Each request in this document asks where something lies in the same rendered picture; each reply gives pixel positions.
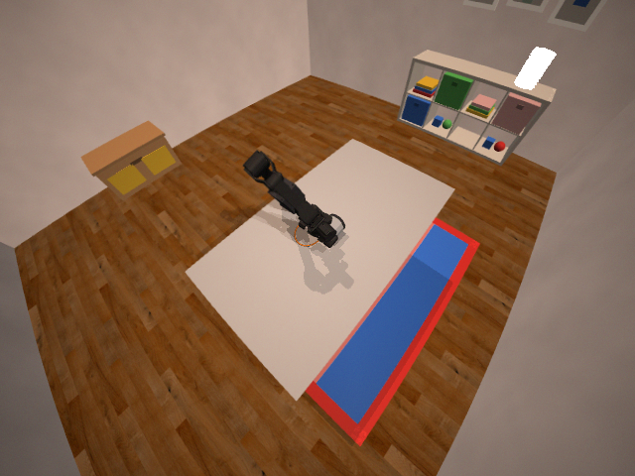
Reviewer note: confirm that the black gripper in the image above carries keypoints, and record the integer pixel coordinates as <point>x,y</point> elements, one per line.
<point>327,244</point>

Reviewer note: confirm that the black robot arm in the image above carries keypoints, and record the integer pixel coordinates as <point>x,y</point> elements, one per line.
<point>258,166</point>

